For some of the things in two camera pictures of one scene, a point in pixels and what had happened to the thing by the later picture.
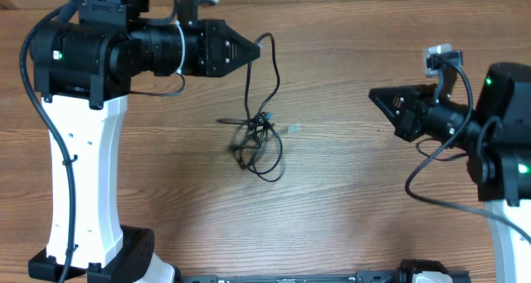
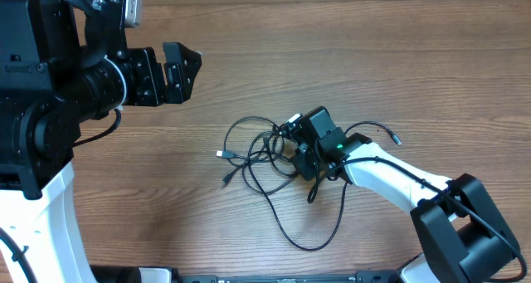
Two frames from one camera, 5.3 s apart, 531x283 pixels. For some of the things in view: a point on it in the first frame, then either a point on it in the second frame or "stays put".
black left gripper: [213, 35] to [179, 85]
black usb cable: [252, 137] to [335, 231]
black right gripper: [406, 119] to [301, 162]
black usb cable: [261, 116] to [231, 154]
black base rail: [401, 273] stays put
